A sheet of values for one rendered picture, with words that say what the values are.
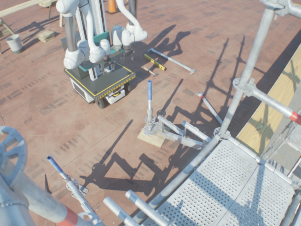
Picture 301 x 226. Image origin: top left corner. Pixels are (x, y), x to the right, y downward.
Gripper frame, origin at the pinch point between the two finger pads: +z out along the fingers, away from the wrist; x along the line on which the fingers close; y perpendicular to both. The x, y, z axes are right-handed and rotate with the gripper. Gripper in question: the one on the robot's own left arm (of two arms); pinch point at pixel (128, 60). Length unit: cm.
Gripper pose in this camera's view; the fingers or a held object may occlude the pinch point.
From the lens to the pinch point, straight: 232.8
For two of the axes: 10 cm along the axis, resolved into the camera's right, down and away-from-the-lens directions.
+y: 7.1, 5.2, -4.7
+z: 0.0, 6.7, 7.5
